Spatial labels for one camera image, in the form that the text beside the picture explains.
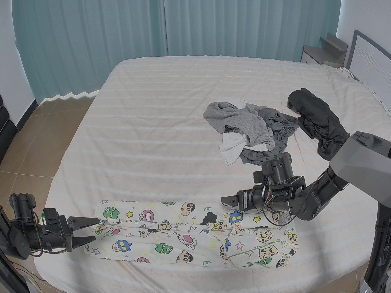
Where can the white printed pyjama top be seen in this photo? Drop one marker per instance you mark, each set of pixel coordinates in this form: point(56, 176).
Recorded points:
point(171, 243)

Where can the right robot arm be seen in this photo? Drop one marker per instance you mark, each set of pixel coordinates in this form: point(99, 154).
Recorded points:
point(357, 163)

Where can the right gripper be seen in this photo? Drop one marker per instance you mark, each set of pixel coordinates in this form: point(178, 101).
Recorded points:
point(253, 198)

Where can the grey bedside table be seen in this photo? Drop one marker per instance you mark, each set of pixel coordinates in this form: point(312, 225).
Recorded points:
point(314, 55)

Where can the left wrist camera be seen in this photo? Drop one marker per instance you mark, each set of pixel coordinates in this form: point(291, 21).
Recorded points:
point(52, 215)

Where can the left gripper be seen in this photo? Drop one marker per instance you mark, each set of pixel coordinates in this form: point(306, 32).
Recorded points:
point(58, 238)

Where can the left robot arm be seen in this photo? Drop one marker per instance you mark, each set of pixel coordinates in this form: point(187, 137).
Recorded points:
point(21, 206)

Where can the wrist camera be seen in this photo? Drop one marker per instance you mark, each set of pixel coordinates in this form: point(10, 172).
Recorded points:
point(259, 178)
point(52, 215)

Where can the pile of clothes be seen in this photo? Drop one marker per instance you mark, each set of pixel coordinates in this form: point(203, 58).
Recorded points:
point(238, 121)

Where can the black garment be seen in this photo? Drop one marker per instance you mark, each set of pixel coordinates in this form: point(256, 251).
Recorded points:
point(320, 117)

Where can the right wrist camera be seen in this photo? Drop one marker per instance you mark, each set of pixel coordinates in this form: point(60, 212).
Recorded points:
point(259, 178)

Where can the blue-green curtain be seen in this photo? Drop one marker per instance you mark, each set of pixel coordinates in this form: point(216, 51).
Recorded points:
point(244, 17)
point(91, 26)

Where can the bed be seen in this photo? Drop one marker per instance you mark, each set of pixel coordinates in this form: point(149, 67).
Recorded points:
point(152, 133)

